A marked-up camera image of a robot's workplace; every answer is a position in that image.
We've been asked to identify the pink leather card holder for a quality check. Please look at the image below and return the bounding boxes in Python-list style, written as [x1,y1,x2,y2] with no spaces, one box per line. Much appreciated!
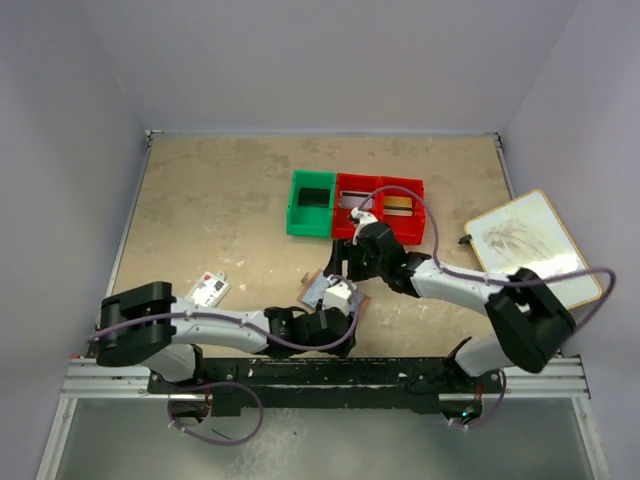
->
[298,270,370,314]

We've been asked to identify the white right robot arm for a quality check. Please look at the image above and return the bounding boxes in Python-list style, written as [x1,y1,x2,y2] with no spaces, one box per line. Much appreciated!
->
[325,222,576,391]

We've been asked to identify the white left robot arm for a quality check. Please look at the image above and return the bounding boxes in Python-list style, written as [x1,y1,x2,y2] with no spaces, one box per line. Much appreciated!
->
[90,277,360,392]

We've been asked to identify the gold magnetic stripe cards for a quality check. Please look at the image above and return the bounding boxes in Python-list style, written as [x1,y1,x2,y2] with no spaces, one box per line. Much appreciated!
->
[383,195,413,217]

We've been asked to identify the silver magnetic stripe cards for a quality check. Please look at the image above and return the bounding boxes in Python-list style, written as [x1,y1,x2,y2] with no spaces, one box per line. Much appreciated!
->
[338,190,374,210]

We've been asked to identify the black VIP cards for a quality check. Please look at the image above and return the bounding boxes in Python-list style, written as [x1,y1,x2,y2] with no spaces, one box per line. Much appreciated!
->
[297,187,332,208]

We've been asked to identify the red plastic bin right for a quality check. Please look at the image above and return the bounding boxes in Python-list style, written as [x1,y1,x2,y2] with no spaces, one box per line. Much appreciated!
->
[376,176,426,246]

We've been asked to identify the red plastic bin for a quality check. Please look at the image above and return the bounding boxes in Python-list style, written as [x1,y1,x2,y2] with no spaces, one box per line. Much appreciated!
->
[331,172,381,239]
[376,176,426,246]

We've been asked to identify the red plastic bin middle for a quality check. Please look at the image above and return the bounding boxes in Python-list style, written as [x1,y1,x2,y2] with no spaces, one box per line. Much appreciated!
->
[331,172,381,239]

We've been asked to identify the green plastic bin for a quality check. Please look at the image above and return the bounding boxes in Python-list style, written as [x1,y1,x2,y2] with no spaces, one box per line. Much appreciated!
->
[286,170,337,238]

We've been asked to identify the yellow framed whiteboard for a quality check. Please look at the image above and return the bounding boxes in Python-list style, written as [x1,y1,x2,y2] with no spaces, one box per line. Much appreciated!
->
[464,190,588,278]

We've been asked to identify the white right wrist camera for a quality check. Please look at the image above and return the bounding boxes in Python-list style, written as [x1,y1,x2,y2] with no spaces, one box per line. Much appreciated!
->
[349,207,379,245]

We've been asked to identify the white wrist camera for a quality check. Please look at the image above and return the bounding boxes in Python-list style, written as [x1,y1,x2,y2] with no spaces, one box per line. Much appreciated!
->
[321,276,357,315]
[349,207,379,245]

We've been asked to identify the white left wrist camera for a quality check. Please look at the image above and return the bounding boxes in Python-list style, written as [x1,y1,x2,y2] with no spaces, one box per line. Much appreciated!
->
[321,276,357,315]

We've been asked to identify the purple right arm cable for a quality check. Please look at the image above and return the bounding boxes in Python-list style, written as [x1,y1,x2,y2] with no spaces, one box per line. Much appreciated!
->
[352,185,617,431]

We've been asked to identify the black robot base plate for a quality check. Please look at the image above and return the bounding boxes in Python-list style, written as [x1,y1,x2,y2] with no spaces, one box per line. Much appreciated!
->
[146,347,501,419]

